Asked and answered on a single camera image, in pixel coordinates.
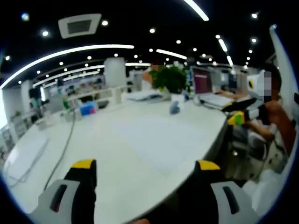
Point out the ceiling air vent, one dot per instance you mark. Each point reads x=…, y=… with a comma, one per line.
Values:
x=79, y=25

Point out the white desk divider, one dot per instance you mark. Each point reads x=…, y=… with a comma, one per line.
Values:
x=100, y=93

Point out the white column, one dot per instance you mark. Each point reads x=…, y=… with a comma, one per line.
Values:
x=115, y=72

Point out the stack of documents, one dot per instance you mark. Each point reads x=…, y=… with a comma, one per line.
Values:
x=147, y=95

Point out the person's left hand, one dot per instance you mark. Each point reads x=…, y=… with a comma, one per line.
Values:
x=142, y=221

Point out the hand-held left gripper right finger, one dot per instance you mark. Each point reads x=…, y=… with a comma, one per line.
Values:
x=217, y=200

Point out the green potted plant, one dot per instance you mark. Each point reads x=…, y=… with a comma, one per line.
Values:
x=170, y=79

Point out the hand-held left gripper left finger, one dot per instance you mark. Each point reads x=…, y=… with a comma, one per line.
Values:
x=70, y=198

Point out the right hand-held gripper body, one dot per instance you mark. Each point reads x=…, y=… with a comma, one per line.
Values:
x=251, y=114

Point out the person's right hand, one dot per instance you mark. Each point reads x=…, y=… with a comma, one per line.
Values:
x=278, y=114

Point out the office chair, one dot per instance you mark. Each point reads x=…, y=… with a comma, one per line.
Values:
x=243, y=144

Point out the light blue stapler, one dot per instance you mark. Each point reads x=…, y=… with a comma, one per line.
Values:
x=174, y=108

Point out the blue plastic box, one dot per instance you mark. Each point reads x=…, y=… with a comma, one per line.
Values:
x=87, y=108

